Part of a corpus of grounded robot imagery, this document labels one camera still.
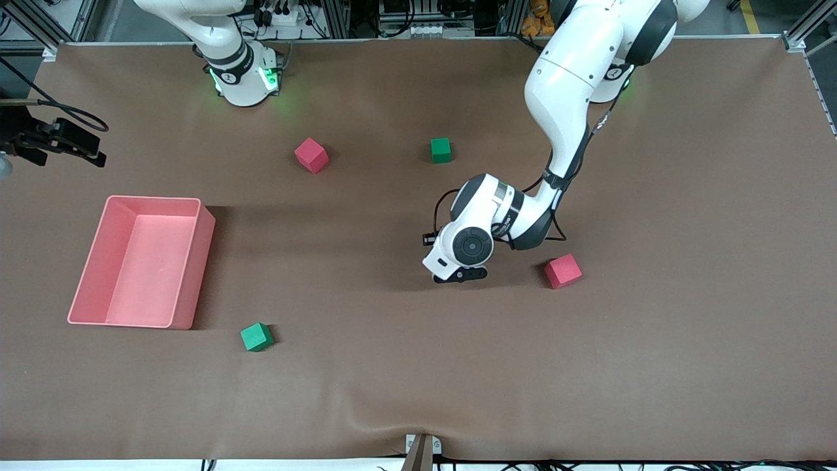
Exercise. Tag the grey table edge bracket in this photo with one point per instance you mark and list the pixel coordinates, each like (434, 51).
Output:
(435, 445)

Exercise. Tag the pink foam cube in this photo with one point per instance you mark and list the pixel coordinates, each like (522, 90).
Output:
(310, 156)
(562, 271)

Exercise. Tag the orange packaged goods pile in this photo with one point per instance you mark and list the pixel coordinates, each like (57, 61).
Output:
(537, 19)

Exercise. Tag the green foam cube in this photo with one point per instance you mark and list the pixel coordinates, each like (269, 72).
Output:
(441, 150)
(256, 337)

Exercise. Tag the pink plastic tray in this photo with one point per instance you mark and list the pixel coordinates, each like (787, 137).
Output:
(144, 261)

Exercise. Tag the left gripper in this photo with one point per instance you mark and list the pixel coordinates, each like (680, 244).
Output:
(427, 235)

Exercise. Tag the brown wooden beam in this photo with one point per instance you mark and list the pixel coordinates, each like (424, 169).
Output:
(418, 458)

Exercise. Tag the white power strip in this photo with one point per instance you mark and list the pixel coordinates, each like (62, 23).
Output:
(288, 18)

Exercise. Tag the brown table cover sheet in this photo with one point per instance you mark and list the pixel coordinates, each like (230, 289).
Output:
(327, 360)

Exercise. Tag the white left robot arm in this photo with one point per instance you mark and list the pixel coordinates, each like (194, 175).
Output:
(569, 85)

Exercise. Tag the white terminal strip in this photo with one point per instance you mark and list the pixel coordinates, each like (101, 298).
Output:
(431, 30)

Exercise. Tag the silver aluminium frame post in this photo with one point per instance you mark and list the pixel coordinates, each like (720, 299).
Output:
(511, 16)
(333, 16)

